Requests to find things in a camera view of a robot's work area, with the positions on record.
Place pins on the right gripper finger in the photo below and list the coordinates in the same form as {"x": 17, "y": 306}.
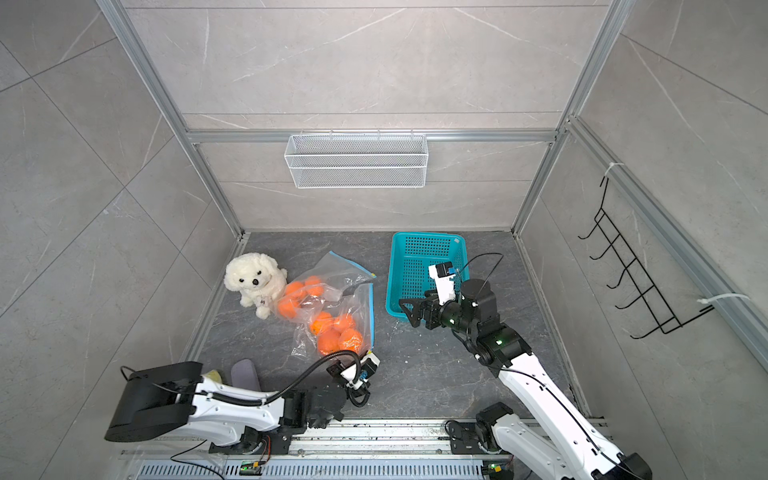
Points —
{"x": 412, "y": 306}
{"x": 415, "y": 318}

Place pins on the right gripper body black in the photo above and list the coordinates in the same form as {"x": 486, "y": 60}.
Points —
{"x": 450, "y": 315}

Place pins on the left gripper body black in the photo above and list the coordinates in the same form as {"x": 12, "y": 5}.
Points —
{"x": 343, "y": 394}

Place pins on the orange one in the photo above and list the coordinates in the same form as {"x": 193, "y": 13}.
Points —
{"x": 352, "y": 340}

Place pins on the orange three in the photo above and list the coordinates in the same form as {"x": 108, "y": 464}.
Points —
{"x": 344, "y": 322}

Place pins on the orange four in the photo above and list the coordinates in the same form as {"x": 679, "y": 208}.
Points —
{"x": 323, "y": 322}

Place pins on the clear zip-top bag blue seal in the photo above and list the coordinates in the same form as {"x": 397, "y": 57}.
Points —
{"x": 348, "y": 289}

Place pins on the orange two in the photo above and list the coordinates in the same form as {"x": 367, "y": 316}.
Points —
{"x": 328, "y": 342}

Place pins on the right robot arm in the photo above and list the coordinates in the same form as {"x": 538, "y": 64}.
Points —
{"x": 570, "y": 446}

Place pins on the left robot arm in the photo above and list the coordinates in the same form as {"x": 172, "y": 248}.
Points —
{"x": 179, "y": 399}

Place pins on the teal plastic basket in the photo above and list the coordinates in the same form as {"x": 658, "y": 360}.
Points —
{"x": 412, "y": 253}

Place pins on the purple cloth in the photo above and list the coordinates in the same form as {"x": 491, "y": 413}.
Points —
{"x": 243, "y": 375}

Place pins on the orange seven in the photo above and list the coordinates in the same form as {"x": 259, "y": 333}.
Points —
{"x": 287, "y": 308}

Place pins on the orange six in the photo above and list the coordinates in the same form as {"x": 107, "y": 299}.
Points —
{"x": 314, "y": 286}

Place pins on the orange five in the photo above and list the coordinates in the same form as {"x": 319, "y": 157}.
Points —
{"x": 295, "y": 291}

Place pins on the white plush dog toy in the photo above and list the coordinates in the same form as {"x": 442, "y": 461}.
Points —
{"x": 259, "y": 280}

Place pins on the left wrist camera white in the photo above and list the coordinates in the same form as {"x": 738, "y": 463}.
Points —
{"x": 357, "y": 375}

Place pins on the aluminium mounting rail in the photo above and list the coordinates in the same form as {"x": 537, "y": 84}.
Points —
{"x": 364, "y": 438}

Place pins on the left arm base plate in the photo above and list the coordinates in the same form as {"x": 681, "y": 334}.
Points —
{"x": 264, "y": 441}

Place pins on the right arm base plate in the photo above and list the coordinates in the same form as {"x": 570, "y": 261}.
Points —
{"x": 470, "y": 437}

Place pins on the black wire hook rack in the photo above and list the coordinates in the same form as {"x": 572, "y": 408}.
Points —
{"x": 634, "y": 273}

